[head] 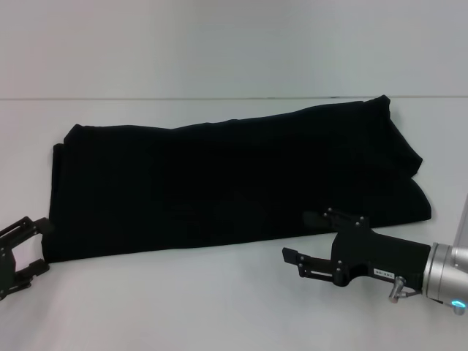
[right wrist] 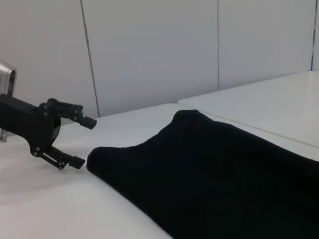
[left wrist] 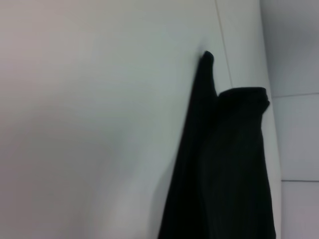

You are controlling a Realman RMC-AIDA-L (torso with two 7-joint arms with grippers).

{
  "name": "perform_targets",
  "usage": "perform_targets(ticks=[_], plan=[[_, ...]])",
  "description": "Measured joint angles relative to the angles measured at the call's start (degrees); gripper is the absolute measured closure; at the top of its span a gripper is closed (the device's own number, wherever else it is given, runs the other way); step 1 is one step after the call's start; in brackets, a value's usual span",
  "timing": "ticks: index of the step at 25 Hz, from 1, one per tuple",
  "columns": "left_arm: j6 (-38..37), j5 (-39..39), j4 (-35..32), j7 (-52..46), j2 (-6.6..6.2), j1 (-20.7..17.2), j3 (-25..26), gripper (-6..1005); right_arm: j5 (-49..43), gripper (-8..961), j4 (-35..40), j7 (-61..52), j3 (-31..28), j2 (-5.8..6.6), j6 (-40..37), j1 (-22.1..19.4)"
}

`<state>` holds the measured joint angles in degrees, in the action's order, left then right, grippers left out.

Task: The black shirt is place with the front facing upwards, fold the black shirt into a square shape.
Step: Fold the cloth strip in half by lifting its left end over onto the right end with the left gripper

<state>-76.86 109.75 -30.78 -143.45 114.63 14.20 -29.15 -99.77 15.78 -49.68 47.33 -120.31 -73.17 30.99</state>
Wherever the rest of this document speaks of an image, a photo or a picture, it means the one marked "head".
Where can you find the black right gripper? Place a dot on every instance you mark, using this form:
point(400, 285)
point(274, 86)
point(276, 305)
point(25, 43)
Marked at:
point(380, 256)

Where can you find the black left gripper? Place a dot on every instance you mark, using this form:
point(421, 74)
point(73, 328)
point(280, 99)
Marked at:
point(6, 267)

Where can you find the black shirt with FREE print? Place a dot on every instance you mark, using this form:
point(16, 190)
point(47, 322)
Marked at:
point(219, 190)

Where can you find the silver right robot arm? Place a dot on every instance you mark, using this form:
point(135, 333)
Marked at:
point(448, 270)

